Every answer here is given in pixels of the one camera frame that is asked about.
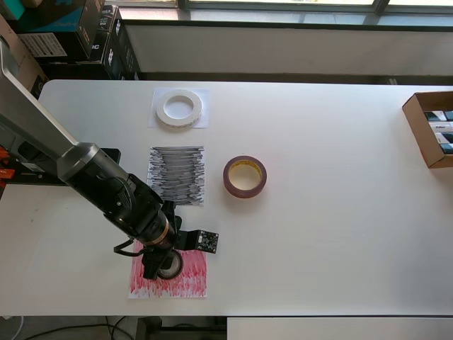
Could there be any black tape roll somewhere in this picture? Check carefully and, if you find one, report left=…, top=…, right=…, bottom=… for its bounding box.
left=158, top=251, right=184, bottom=281

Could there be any red scribbled paper sheet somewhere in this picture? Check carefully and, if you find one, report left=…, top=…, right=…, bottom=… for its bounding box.
left=127, top=229, right=208, bottom=300

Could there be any white floor cable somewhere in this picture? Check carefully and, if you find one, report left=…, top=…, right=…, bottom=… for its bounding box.
left=0, top=314, right=25, bottom=340

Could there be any dark window frame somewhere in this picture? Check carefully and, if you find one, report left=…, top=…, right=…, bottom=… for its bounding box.
left=120, top=0, right=453, bottom=29

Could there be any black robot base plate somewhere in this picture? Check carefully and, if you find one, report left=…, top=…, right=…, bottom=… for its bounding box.
left=10, top=147, right=122, bottom=187

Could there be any white rectangular board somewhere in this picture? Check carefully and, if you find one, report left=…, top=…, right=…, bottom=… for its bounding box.
left=226, top=317, right=453, bottom=340

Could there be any black floor cable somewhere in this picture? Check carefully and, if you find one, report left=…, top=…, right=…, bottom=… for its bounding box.
left=21, top=314, right=139, bottom=340

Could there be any black scribbled paper sheet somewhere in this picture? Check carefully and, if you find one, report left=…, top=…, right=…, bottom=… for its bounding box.
left=144, top=144, right=207, bottom=207

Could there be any orange black table clamp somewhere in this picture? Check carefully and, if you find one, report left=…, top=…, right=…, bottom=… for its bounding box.
left=0, top=147, right=17, bottom=182

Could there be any plain white paper sheet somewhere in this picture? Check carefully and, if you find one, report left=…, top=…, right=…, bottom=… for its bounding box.
left=147, top=86, right=210, bottom=130

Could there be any black table leg frame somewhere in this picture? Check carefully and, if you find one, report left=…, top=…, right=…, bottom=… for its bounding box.
left=136, top=316, right=227, bottom=340

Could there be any black box white label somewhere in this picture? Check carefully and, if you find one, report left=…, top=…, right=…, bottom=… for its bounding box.
left=17, top=0, right=107, bottom=65

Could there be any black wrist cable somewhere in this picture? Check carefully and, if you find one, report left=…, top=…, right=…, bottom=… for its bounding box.
left=113, top=239, right=147, bottom=257

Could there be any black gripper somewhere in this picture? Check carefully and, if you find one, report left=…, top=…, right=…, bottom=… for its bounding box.
left=142, top=200, right=184, bottom=281

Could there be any open brown cardboard tray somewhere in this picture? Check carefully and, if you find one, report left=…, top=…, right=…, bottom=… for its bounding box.
left=402, top=91, right=453, bottom=169

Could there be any teal black printed box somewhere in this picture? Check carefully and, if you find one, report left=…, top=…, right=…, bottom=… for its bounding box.
left=0, top=0, right=88, bottom=35

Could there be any black box white lettering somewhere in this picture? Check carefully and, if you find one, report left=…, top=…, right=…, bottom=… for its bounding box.
left=35, top=5, right=123, bottom=81
left=113, top=17, right=143, bottom=81

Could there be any red tape roll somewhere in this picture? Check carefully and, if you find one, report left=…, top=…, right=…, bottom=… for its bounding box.
left=222, top=154, right=268, bottom=199

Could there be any white carton black lettering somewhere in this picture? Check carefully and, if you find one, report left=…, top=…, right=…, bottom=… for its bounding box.
left=427, top=121, right=453, bottom=135

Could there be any white tape roll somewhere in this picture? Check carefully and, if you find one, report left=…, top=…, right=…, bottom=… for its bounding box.
left=155, top=89, right=205, bottom=130

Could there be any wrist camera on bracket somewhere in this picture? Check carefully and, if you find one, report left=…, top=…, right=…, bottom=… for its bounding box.
left=178, top=229, right=220, bottom=254

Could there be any large brown cardboard box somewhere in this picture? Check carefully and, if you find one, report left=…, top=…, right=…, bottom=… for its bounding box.
left=0, top=13, right=49, bottom=103

